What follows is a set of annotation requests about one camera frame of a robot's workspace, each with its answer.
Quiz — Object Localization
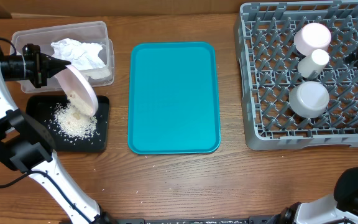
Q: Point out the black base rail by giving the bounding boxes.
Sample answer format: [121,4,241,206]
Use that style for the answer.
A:
[102,215,279,224]

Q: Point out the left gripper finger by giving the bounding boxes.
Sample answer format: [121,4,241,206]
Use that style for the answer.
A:
[42,68,61,82]
[40,53,71,70]

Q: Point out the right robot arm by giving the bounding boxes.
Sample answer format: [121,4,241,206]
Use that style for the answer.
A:
[261,48,358,224]

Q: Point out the white cup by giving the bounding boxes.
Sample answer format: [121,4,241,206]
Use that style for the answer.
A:
[298,49,329,79]

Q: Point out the grey dishwasher rack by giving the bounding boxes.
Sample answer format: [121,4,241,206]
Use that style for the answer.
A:
[234,1,358,150]

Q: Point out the clear plastic bin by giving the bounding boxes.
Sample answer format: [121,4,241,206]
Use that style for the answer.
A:
[10,21,114,87]

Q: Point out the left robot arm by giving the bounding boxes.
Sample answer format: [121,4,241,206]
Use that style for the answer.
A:
[0,38,115,223]

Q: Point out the pink bowl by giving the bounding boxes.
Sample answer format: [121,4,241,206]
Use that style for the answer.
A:
[294,22,332,56]

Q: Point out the white napkin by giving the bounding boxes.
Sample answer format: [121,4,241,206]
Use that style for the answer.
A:
[50,38,111,80]

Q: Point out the large white plate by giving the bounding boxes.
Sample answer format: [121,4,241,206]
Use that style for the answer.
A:
[55,65,98,116]

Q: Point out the grey-blue bowl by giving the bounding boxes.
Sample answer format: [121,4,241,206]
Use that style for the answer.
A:
[288,81,329,118]

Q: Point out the teal serving tray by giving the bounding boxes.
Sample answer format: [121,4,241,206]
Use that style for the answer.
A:
[127,42,221,155]

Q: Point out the pile of rice grains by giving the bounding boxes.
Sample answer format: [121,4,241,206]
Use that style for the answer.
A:
[50,103,98,142]

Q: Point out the black plastic tray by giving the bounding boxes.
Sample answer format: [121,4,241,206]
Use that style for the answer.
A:
[26,95,110,153]

